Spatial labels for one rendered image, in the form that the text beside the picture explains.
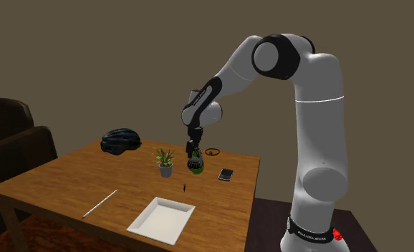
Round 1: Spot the dark brown armchair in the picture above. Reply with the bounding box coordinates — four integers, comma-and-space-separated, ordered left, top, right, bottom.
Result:
0, 96, 59, 246

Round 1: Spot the dark robot stand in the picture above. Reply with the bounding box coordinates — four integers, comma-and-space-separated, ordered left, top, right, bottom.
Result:
244, 198, 380, 252

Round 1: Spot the green plant in grey pot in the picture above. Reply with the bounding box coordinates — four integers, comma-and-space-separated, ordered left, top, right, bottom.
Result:
152, 147, 176, 178

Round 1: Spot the white pencil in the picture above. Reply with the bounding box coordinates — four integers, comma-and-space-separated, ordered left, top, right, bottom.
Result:
81, 189, 119, 220

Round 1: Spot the black phone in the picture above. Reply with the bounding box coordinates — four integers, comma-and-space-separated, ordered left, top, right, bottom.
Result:
218, 168, 235, 182

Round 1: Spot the wooden table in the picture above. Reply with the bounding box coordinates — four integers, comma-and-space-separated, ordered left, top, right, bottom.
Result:
0, 139, 261, 252

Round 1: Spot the white rectangular tray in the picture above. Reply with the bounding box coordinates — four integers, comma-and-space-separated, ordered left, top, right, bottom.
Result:
126, 196, 196, 246

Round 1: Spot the green and black round object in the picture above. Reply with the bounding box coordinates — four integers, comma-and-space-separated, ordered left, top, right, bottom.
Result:
187, 147, 205, 175

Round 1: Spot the black bicycle helmet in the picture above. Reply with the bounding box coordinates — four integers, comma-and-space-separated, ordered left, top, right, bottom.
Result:
100, 127, 143, 155

